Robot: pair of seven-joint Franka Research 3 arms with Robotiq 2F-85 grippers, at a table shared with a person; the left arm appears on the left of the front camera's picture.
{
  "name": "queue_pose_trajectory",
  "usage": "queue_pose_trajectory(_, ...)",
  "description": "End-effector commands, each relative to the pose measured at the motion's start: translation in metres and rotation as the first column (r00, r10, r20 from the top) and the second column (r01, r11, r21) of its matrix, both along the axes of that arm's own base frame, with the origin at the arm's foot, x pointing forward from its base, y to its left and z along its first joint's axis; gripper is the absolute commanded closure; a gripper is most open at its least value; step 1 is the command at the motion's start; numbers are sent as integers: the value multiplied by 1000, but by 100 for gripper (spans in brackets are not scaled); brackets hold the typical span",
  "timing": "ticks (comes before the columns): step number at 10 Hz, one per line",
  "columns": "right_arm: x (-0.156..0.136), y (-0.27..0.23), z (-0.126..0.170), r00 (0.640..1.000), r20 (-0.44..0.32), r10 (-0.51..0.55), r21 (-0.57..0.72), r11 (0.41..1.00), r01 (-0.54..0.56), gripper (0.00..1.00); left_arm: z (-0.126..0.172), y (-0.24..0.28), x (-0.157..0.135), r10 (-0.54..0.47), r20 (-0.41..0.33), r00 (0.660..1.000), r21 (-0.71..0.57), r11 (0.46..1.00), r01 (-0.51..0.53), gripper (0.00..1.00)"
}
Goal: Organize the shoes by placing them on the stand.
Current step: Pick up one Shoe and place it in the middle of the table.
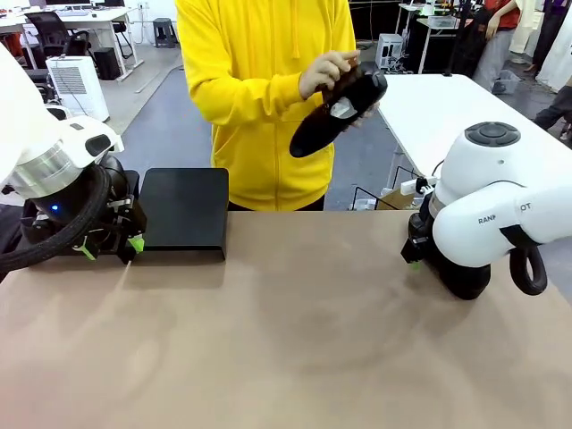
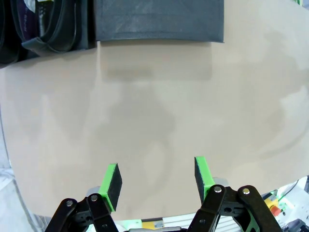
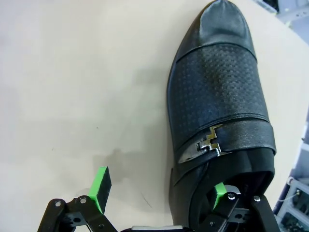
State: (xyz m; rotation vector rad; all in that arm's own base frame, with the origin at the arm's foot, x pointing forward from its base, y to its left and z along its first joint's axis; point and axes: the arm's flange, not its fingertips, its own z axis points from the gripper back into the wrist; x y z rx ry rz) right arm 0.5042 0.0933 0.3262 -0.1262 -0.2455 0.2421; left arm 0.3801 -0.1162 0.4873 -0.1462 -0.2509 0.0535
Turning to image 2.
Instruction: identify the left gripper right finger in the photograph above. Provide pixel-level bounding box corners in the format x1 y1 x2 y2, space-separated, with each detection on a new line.
187 156 283 232

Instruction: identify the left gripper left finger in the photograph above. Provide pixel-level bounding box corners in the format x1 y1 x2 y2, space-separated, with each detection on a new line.
44 163 123 232

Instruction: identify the black leather shoe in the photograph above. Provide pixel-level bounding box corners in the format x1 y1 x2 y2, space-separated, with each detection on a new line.
11 0 84 58

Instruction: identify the yellow emergency stop button box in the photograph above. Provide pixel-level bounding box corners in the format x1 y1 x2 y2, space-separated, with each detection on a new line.
263 197 283 217

